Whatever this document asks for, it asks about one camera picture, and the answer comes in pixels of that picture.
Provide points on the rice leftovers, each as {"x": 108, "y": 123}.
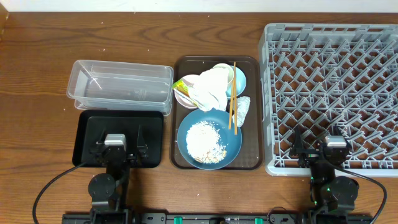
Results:
{"x": 204, "y": 143}

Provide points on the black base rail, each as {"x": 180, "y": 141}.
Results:
{"x": 161, "y": 218}

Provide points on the dark blue plate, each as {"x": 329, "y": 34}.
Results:
{"x": 232, "y": 142}

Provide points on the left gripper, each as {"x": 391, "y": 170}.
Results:
{"x": 95, "y": 151}

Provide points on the grey dishwasher rack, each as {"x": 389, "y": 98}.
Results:
{"x": 315, "y": 76}

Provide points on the green yellow snack wrapper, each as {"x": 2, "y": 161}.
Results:
{"x": 181, "y": 88}

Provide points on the clear plastic wrap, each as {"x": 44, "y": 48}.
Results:
{"x": 243, "y": 104}

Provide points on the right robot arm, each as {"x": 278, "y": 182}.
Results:
{"x": 333, "y": 196}

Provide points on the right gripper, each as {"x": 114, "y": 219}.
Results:
{"x": 309, "y": 155}

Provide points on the clear plastic bin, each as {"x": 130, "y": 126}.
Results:
{"x": 106, "y": 85}

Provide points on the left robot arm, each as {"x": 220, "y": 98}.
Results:
{"x": 108, "y": 190}

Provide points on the cream cup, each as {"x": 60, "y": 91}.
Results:
{"x": 230, "y": 72}

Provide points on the pink bowl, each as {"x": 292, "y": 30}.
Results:
{"x": 183, "y": 101}

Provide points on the white napkin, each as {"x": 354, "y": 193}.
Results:
{"x": 209, "y": 90}

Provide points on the black plastic tray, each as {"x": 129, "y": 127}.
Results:
{"x": 120, "y": 122}

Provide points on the brown plastic tray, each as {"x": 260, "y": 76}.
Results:
{"x": 251, "y": 154}

